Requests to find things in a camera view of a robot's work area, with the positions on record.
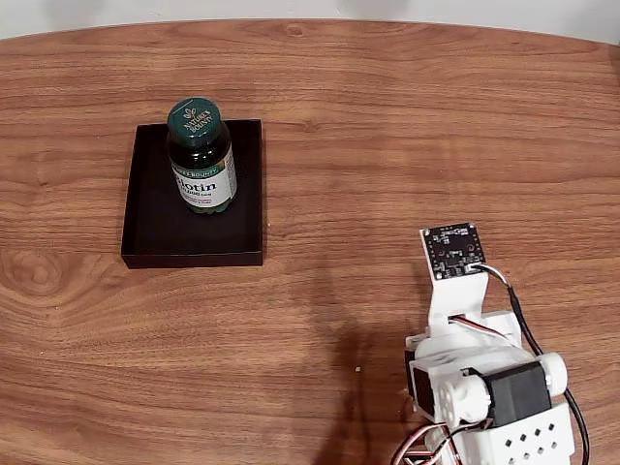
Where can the green pill bottle white label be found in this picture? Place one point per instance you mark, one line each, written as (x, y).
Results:
(203, 189)

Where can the black shallow cardboard box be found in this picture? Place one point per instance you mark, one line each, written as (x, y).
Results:
(155, 232)

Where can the camera circuit board white mount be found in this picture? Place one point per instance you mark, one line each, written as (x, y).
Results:
(453, 249)

